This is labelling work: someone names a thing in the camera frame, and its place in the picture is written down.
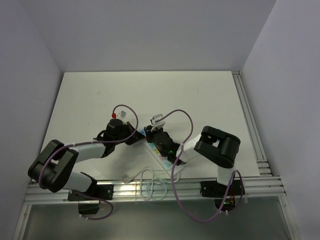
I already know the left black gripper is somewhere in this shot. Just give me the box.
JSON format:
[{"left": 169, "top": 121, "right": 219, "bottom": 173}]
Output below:
[{"left": 113, "top": 121, "right": 145, "bottom": 146}]

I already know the white colourful power strip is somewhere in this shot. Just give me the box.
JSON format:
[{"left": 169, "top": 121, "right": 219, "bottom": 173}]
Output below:
[{"left": 140, "top": 129, "right": 185, "bottom": 177}]

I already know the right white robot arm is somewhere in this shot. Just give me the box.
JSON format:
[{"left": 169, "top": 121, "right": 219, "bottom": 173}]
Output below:
[{"left": 142, "top": 125, "right": 241, "bottom": 195}]

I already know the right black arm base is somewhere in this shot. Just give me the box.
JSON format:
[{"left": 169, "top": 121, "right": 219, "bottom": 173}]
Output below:
[{"left": 200, "top": 180, "right": 246, "bottom": 212}]

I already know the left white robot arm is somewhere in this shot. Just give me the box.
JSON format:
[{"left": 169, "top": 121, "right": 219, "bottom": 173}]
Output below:
[{"left": 27, "top": 118, "right": 145, "bottom": 200}]

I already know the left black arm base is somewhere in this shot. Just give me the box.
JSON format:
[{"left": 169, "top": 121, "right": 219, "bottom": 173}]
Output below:
[{"left": 67, "top": 184, "right": 114, "bottom": 220}]

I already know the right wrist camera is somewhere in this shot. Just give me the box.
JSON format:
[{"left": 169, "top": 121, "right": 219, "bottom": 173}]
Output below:
[{"left": 150, "top": 114, "right": 166, "bottom": 132}]

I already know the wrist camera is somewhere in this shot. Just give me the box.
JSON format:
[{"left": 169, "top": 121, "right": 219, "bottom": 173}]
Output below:
[
  {"left": 116, "top": 110, "right": 127, "bottom": 122},
  {"left": 150, "top": 114, "right": 166, "bottom": 132}
]

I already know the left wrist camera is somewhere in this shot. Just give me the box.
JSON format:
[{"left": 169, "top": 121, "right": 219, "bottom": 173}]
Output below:
[{"left": 116, "top": 110, "right": 127, "bottom": 122}]

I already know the teal charging cable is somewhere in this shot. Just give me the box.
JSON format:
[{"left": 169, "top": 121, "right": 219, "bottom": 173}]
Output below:
[{"left": 147, "top": 178, "right": 168, "bottom": 201}]

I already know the white power strip cord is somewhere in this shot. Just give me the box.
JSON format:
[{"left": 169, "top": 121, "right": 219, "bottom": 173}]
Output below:
[{"left": 121, "top": 166, "right": 181, "bottom": 201}]

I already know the aluminium frame rail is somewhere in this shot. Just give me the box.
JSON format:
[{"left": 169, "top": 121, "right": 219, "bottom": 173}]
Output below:
[{"left": 13, "top": 71, "right": 301, "bottom": 240}]

